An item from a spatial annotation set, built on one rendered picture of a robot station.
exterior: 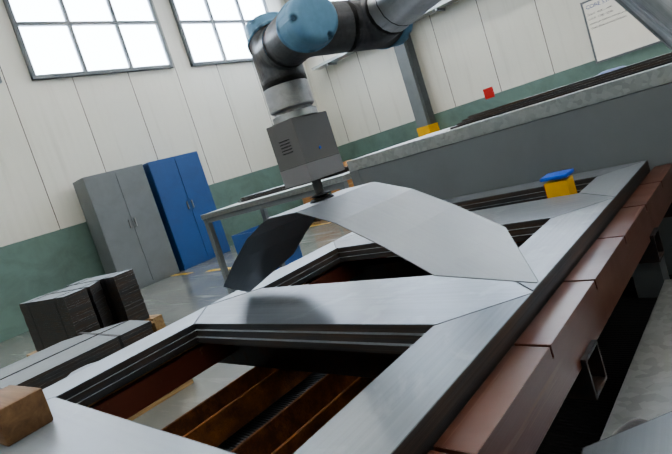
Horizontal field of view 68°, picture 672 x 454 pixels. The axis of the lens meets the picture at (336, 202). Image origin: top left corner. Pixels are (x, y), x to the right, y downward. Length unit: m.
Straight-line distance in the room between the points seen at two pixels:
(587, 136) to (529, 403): 1.00
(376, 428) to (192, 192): 8.97
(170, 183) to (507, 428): 8.85
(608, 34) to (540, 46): 1.09
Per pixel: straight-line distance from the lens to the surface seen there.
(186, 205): 9.26
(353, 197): 0.78
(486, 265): 0.65
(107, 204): 8.68
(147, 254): 8.83
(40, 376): 3.19
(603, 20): 9.66
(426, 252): 0.64
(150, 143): 9.94
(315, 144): 0.80
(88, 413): 0.81
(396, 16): 0.74
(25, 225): 8.96
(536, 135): 1.47
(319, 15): 0.72
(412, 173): 1.67
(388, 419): 0.47
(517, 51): 10.10
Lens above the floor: 1.08
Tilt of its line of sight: 5 degrees down
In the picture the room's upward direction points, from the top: 18 degrees counter-clockwise
